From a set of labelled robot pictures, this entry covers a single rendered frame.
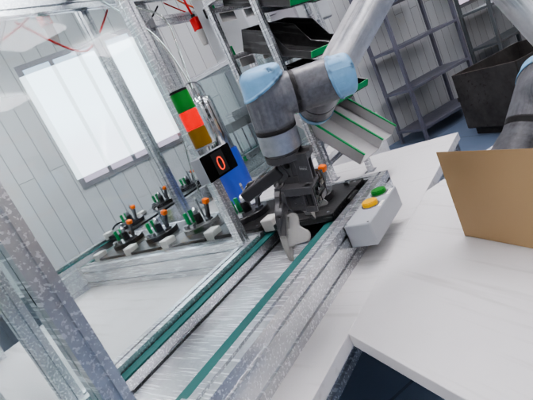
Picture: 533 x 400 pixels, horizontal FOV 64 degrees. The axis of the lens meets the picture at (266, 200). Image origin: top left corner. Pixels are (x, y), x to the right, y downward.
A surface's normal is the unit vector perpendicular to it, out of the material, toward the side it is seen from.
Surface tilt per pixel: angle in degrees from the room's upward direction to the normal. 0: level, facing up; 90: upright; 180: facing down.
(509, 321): 0
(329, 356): 0
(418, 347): 0
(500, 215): 90
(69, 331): 90
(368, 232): 90
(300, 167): 97
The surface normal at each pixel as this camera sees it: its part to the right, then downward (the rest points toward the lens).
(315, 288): 0.76, -0.18
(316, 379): -0.41, -0.88
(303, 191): -0.38, 0.51
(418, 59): 0.42, 0.04
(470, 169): -0.83, 0.47
